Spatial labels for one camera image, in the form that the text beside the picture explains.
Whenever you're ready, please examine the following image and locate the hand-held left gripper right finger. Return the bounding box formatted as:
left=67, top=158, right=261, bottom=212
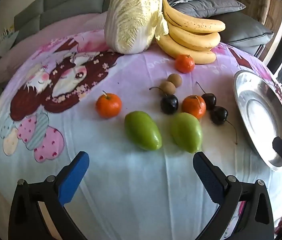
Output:
left=193, top=151, right=275, bottom=240

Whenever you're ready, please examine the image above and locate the dark grey leather cushion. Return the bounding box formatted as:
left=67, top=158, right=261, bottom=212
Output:
left=221, top=11, right=274, bottom=55

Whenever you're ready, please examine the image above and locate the brown longan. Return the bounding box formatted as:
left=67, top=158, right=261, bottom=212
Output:
left=162, top=81, right=176, bottom=97
left=168, top=73, right=183, bottom=87

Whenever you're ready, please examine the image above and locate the stainless steel basin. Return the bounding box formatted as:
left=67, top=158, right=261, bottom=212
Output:
left=233, top=70, right=282, bottom=172

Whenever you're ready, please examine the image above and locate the dark red cherry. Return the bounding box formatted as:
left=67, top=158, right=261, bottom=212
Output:
left=210, top=106, right=239, bottom=145
left=149, top=87, right=179, bottom=115
left=196, top=81, right=217, bottom=110

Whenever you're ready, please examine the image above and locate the orange tangerine with stem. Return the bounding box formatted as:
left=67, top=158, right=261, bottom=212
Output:
left=182, top=95, right=207, bottom=120

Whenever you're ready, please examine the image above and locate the grey fabric pillow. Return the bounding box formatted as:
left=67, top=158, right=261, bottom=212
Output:
left=173, top=0, right=246, bottom=20

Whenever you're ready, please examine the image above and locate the pale small cushion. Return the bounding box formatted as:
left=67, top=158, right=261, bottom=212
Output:
left=0, top=30, right=19, bottom=57

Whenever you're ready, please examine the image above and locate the printed cartoon blanket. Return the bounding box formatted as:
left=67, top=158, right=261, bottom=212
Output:
left=0, top=34, right=282, bottom=240

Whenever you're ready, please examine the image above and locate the green mango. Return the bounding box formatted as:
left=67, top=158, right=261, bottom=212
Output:
left=124, top=111, right=163, bottom=151

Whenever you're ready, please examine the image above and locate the napa cabbage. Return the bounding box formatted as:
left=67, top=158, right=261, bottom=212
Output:
left=104, top=0, right=169, bottom=55

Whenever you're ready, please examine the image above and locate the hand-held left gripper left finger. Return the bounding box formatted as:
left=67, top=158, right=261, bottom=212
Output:
left=8, top=151, right=90, bottom=240

